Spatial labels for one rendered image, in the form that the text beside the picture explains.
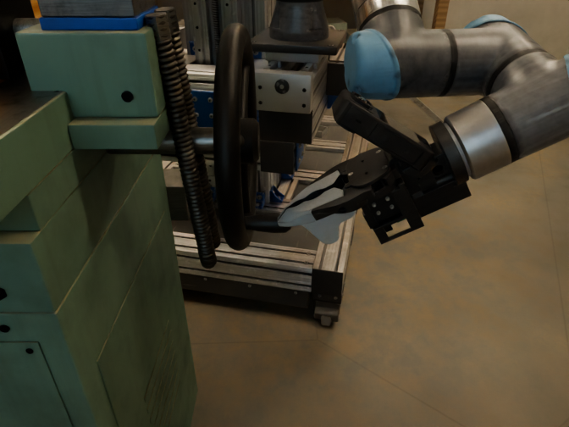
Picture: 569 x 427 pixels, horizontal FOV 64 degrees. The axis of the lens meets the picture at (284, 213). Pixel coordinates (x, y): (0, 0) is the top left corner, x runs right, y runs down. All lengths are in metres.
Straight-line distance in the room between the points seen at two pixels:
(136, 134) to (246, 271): 0.90
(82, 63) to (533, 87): 0.45
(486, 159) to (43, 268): 0.45
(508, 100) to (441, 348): 1.06
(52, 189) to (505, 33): 0.51
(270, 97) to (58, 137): 0.65
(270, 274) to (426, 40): 0.94
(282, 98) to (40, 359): 0.74
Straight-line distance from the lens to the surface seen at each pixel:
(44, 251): 0.50
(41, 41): 0.55
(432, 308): 1.59
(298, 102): 1.08
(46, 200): 0.51
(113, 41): 0.52
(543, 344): 1.60
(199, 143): 0.60
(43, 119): 0.51
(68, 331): 0.56
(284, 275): 1.34
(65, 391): 0.63
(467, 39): 0.56
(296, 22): 1.17
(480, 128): 0.50
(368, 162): 0.52
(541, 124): 0.51
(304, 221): 0.51
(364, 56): 0.52
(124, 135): 0.53
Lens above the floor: 1.05
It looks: 32 degrees down
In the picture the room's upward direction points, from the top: straight up
